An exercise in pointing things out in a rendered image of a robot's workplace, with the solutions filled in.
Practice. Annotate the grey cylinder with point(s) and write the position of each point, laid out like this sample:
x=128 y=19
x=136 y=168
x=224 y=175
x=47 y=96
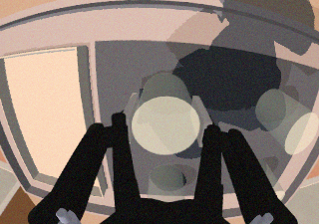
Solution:
x=293 y=125
x=165 y=121
x=273 y=180
x=166 y=184

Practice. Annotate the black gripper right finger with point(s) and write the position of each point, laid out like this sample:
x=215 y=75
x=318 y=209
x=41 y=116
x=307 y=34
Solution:
x=256 y=197

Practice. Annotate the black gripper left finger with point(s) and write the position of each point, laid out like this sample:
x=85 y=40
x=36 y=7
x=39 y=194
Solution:
x=67 y=201

